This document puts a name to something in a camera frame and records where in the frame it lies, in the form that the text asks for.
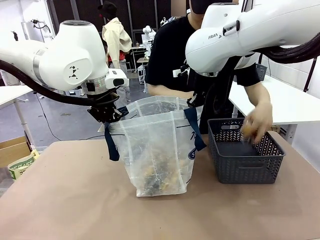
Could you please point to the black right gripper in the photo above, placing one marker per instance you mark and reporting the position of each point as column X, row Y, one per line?
column 201, row 96

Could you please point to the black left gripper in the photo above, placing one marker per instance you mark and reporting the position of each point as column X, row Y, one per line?
column 102, row 113

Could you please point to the small orange snack item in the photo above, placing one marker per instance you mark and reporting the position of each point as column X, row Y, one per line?
column 248, row 130

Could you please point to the dark grey plastic basket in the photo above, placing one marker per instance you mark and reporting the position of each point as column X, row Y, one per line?
column 240, row 170
column 261, row 72

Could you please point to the person's right forearm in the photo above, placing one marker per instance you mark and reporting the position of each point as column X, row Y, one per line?
column 165, row 91

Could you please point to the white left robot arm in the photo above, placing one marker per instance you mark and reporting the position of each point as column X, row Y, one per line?
column 75, row 50

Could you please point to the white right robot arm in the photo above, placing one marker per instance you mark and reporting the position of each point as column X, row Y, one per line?
column 250, row 30

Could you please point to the person's left forearm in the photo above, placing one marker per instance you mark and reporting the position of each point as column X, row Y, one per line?
column 260, row 97

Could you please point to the person's left hand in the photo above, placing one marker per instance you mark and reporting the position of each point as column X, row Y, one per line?
column 262, row 122

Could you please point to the white storage crate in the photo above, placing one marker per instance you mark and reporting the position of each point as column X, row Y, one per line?
column 75, row 93

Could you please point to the person in black shirt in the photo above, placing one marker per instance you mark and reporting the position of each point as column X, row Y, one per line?
column 170, row 50

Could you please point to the person in beige jacket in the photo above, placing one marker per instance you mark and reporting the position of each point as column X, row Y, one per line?
column 115, row 37

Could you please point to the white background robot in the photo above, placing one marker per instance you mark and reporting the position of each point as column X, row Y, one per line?
column 146, row 30

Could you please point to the white table with curved edge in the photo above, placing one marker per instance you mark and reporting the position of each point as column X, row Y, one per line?
column 287, row 105

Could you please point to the white table with white leg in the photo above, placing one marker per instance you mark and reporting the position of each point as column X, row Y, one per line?
column 12, row 93

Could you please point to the green and white sack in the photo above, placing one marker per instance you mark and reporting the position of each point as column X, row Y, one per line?
column 22, row 165

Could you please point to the brown cardboard box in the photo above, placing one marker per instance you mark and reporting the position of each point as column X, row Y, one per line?
column 12, row 152

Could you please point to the black slanted pole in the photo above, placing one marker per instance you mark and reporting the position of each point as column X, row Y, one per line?
column 310, row 75

